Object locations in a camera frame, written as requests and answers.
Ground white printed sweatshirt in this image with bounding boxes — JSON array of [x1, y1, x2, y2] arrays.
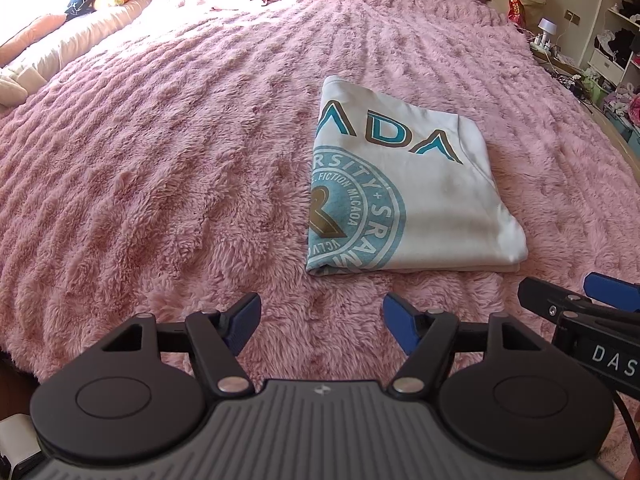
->
[[305, 76, 529, 277]]

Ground cream bedding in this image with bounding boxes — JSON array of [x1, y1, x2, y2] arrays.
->
[[10, 0, 156, 86]]

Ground white box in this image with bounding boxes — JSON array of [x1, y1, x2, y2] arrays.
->
[[0, 412, 43, 478]]

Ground wooden bed frame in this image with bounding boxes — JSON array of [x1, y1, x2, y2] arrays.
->
[[592, 107, 640, 161]]

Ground black cable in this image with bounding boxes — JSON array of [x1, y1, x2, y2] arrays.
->
[[612, 390, 640, 461]]

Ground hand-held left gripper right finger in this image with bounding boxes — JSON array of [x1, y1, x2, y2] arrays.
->
[[382, 292, 543, 397]]

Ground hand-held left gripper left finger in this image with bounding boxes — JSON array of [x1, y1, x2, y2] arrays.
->
[[100, 292, 262, 397]]

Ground peach pillow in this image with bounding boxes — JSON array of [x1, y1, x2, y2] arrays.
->
[[0, 12, 68, 66]]

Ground white shelf unit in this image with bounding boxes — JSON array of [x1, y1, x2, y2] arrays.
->
[[585, 0, 640, 86]]

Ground white plush cloth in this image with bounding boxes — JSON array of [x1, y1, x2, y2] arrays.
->
[[0, 67, 48, 108]]

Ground green box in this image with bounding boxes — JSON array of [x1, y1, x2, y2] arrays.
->
[[585, 72, 608, 106]]

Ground pink fluffy blanket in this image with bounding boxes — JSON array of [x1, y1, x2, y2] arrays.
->
[[0, 0, 640, 480]]

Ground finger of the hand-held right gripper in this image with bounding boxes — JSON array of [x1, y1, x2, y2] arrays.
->
[[517, 277, 593, 323], [584, 272, 640, 311]]

